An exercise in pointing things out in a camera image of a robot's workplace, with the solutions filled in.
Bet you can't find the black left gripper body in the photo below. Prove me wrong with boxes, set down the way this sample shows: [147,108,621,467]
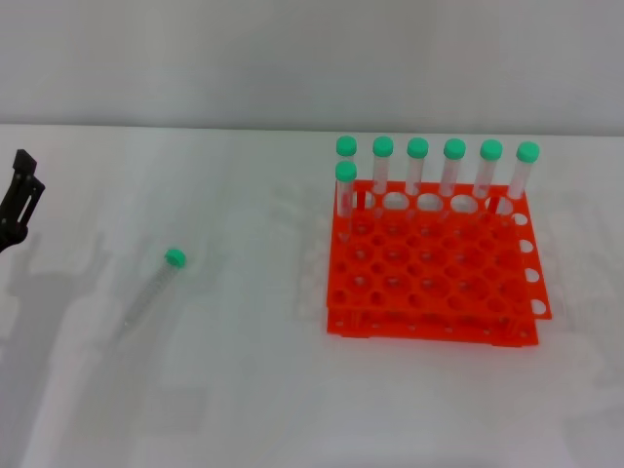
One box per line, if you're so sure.
[0,228,28,255]

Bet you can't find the clear test tube green cap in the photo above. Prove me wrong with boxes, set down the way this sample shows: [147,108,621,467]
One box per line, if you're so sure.
[470,138,504,223]
[438,137,467,221]
[335,135,359,165]
[121,247,188,329]
[370,136,395,218]
[334,160,359,245]
[406,136,430,220]
[504,140,541,202]

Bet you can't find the orange plastic test tube rack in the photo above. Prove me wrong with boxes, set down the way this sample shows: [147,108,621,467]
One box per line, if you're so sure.
[324,178,555,348]

